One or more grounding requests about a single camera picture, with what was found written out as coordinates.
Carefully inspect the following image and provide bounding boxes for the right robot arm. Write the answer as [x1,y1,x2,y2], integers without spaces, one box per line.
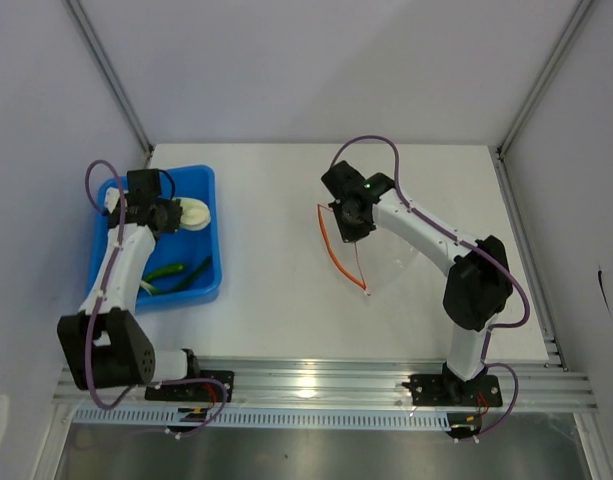
[321,161,513,405]

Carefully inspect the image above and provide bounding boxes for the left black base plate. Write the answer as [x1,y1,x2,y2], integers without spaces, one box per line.
[144,370,235,403]

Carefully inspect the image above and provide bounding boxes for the aluminium mounting rail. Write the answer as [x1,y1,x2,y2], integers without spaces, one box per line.
[53,357,600,414]

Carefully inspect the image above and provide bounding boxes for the green onion stalk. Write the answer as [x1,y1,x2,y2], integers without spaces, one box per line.
[140,280,161,296]

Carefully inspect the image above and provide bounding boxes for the aluminium frame post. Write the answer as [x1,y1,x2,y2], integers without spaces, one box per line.
[489,0,599,372]
[62,0,154,167]

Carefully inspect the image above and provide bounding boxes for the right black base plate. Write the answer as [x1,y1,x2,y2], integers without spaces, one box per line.
[401,374,503,407]

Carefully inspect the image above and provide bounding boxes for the blue plastic bin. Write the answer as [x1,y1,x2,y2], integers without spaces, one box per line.
[85,164,224,314]

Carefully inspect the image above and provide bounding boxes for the green chili pepper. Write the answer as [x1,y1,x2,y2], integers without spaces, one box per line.
[142,262,187,283]
[169,256,212,293]

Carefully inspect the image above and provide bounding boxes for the right aluminium frame post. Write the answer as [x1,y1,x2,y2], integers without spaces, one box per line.
[489,0,599,372]

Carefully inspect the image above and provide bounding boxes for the white slotted cable duct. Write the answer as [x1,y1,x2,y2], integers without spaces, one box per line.
[74,407,450,431]

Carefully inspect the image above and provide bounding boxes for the left aluminium frame post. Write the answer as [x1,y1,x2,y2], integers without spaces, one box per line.
[62,0,154,167]

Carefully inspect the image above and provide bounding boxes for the white cauliflower with leaves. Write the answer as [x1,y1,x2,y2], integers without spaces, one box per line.
[175,197,211,231]

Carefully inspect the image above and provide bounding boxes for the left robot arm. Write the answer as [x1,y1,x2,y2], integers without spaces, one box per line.
[57,169,203,400]

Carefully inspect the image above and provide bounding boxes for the clear zip top bag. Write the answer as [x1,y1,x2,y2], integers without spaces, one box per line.
[317,203,419,298]

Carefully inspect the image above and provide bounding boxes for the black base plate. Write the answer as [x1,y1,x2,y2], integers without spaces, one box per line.
[401,374,503,407]
[144,370,235,403]

